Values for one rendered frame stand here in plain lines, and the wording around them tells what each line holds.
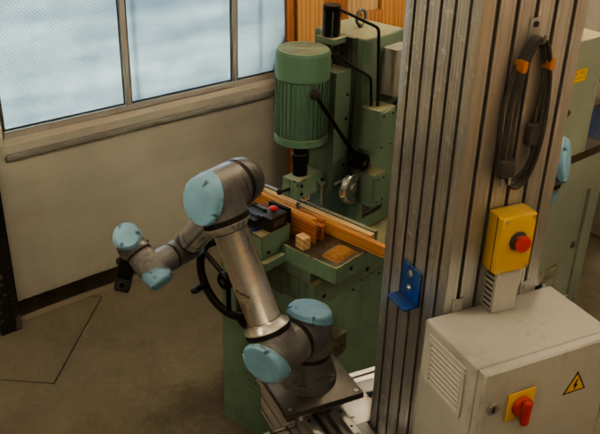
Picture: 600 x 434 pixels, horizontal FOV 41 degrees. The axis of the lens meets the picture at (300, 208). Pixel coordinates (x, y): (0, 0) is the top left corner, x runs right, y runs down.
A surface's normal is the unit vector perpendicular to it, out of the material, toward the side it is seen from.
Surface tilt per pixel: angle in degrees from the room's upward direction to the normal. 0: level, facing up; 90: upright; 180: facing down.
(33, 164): 90
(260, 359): 97
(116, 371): 0
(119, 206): 90
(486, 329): 0
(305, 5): 87
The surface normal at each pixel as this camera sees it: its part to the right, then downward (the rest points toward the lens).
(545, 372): 0.43, 0.42
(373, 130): -0.66, 0.32
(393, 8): 0.66, 0.30
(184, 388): 0.02, -0.89
